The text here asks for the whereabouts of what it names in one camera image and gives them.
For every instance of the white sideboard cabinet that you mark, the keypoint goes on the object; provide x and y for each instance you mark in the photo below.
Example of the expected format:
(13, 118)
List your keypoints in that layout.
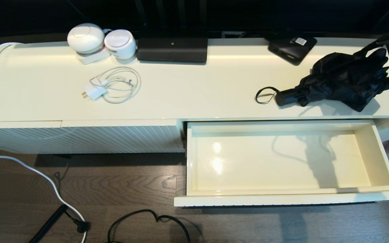
(214, 87)

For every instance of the white wall socket plate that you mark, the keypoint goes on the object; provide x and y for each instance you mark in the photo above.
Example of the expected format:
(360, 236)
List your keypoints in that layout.
(232, 34)

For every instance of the small white round device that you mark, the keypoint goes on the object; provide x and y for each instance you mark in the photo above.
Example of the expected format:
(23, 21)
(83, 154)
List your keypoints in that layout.
(120, 44)

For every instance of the white fluted drawer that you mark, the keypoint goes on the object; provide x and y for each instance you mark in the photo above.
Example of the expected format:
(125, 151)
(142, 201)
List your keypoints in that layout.
(265, 162)

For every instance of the white flat device base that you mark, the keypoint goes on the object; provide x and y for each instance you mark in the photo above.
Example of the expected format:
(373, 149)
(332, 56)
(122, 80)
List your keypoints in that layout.
(92, 58)

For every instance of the black umbrella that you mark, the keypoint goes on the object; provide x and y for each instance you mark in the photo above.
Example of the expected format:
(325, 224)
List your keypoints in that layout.
(343, 79)

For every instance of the white charger plug adapter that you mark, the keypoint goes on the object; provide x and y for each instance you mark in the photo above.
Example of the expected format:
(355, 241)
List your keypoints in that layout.
(95, 91)

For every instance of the white fluted cabinet front panel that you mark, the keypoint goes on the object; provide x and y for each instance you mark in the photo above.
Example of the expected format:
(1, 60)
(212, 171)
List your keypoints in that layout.
(120, 138)

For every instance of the large white round device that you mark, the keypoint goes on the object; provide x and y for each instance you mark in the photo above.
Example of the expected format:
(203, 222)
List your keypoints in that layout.
(85, 37)

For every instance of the black rectangular router box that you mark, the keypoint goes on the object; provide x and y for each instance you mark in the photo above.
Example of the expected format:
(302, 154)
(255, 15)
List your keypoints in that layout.
(172, 50)

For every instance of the black set-top box with sticker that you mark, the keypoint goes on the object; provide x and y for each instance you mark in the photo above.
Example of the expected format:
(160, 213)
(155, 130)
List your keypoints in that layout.
(290, 49)

